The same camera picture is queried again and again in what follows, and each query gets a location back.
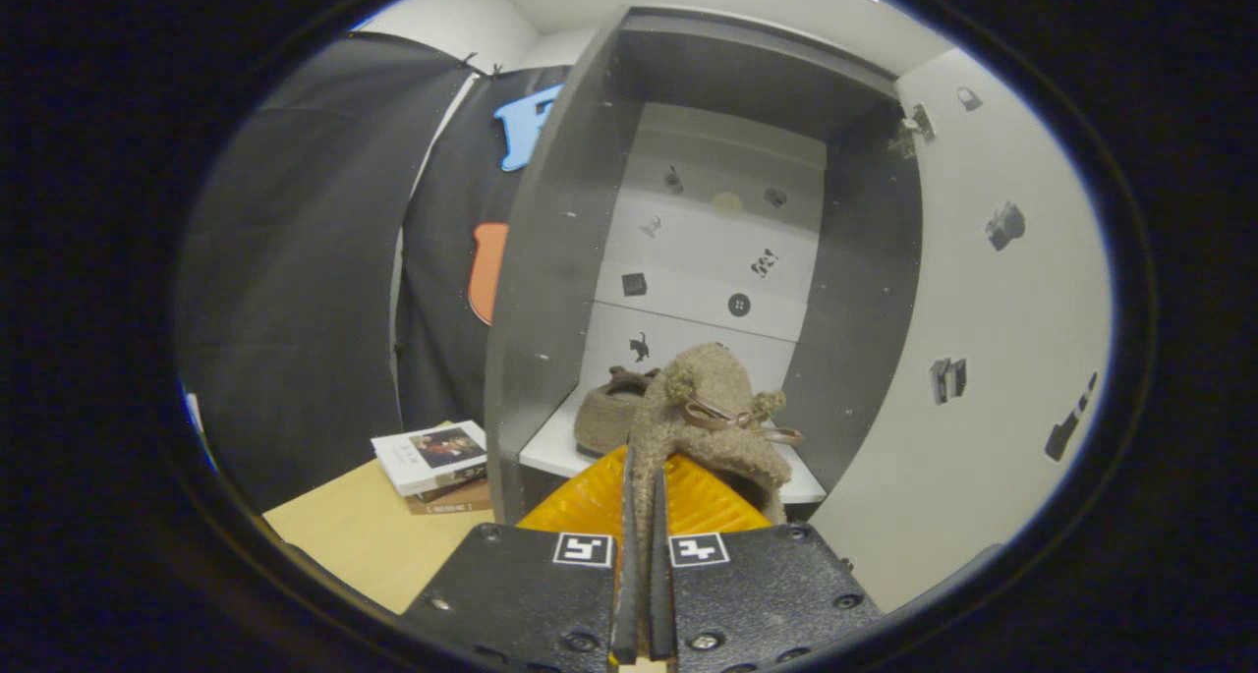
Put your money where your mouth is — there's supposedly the white book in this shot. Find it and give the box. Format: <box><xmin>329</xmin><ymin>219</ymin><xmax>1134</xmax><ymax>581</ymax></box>
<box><xmin>371</xmin><ymin>419</ymin><xmax>490</xmax><ymax>498</ymax></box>

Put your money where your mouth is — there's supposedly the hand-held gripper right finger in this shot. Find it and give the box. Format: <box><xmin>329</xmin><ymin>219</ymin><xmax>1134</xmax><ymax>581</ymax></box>
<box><xmin>645</xmin><ymin>454</ymin><xmax>886</xmax><ymax>673</ymax></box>

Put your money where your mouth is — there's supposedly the grey shoe cabinet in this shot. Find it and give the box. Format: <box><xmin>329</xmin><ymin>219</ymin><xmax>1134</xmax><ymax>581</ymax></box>
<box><xmin>482</xmin><ymin>5</ymin><xmax>926</xmax><ymax>529</ymax></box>

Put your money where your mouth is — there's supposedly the fuzzy brown shoe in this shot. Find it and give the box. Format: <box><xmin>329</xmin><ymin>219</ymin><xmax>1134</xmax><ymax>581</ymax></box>
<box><xmin>629</xmin><ymin>342</ymin><xmax>806</xmax><ymax>556</ymax></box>
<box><xmin>574</xmin><ymin>365</ymin><xmax>661</xmax><ymax>459</ymax></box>

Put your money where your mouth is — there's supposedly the black backdrop cloth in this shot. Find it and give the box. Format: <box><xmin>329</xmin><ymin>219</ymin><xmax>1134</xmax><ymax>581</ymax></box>
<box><xmin>177</xmin><ymin>31</ymin><xmax>573</xmax><ymax>513</ymax></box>

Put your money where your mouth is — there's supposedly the brown book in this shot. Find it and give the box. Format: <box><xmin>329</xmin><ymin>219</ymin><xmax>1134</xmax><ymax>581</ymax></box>
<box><xmin>404</xmin><ymin>477</ymin><xmax>493</xmax><ymax>516</ymax></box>

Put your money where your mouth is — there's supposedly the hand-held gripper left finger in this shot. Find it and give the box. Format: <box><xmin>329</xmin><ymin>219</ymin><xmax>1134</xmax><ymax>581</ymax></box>
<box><xmin>398</xmin><ymin>445</ymin><xmax>642</xmax><ymax>673</ymax></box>

